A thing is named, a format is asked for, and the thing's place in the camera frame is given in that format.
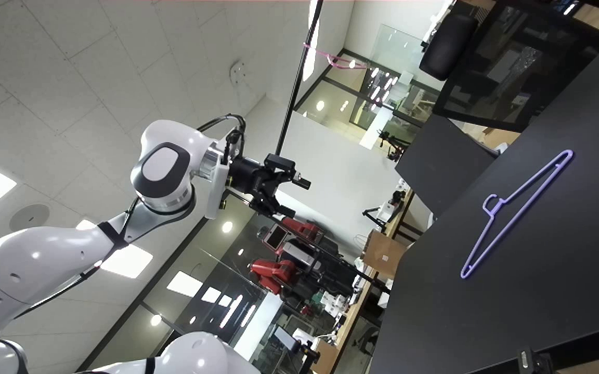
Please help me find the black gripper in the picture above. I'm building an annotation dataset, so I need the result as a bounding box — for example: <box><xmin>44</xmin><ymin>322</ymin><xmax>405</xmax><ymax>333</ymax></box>
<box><xmin>226</xmin><ymin>154</ymin><xmax>315</xmax><ymax>219</ymax></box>

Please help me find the pink clothes hanger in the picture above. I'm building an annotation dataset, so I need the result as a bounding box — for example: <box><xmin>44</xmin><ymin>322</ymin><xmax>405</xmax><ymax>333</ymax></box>
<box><xmin>303</xmin><ymin>39</ymin><xmax>370</xmax><ymax>74</ymax></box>

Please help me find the purple clothes hanger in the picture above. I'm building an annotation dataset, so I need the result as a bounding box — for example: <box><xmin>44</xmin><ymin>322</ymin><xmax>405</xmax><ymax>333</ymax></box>
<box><xmin>460</xmin><ymin>147</ymin><xmax>576</xmax><ymax>281</ymax></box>

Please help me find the light wooden table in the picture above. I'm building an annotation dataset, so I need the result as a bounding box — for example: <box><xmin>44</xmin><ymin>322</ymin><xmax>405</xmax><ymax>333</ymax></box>
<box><xmin>312</xmin><ymin>228</ymin><xmax>411</xmax><ymax>374</ymax></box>

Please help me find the black flat panel board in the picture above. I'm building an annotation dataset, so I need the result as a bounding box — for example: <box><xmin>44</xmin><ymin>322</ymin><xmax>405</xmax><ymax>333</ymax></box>
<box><xmin>393</xmin><ymin>112</ymin><xmax>499</xmax><ymax>220</ymax></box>

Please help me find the black mesh office chair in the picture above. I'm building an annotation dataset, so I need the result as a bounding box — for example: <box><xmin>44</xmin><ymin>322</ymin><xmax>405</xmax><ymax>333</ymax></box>
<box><xmin>419</xmin><ymin>0</ymin><xmax>599</xmax><ymax>134</ymax></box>

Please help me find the round ceiling smoke detector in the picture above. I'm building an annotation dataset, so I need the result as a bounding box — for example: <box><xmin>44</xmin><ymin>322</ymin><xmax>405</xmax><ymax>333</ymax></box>
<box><xmin>8</xmin><ymin>204</ymin><xmax>52</xmax><ymax>235</ymax></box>

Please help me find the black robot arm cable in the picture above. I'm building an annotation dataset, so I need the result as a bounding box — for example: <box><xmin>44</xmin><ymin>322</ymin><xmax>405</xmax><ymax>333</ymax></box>
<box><xmin>195</xmin><ymin>112</ymin><xmax>248</xmax><ymax>154</ymax></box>

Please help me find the black metal clothes rail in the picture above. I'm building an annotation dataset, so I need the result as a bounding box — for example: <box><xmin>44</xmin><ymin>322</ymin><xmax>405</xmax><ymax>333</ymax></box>
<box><xmin>275</xmin><ymin>0</ymin><xmax>327</xmax><ymax>159</ymax></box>

